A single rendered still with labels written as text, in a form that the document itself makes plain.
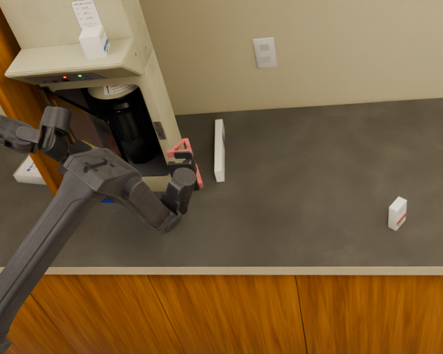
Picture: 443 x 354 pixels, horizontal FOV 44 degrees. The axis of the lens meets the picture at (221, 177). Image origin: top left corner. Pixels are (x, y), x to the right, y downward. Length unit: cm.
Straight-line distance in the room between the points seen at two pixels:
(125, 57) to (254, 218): 62
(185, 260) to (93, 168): 74
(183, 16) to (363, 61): 62
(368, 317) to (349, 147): 54
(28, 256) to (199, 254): 76
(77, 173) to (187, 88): 119
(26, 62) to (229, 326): 105
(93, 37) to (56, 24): 15
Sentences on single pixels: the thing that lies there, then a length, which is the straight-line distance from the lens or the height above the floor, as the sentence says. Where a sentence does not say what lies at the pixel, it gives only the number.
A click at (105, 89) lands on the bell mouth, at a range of 160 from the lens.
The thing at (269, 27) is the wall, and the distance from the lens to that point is 187.
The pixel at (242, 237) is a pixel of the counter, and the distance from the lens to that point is 161.
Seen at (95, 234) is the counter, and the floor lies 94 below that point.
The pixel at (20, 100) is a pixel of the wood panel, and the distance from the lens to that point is 165.
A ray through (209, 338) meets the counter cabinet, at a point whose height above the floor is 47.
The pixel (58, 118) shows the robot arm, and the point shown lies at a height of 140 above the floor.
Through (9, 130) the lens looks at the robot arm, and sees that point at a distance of 142.
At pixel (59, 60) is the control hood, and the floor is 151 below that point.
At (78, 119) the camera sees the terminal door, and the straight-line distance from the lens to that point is 154.
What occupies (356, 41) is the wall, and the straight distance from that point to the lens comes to 190.
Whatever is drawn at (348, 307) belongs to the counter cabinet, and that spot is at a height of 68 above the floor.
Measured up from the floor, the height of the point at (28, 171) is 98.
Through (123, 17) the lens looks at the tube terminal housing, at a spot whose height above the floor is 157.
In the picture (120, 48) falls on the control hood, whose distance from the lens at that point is 142.
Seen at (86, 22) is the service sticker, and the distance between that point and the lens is 146.
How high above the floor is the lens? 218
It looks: 44 degrees down
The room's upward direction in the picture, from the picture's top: 15 degrees counter-clockwise
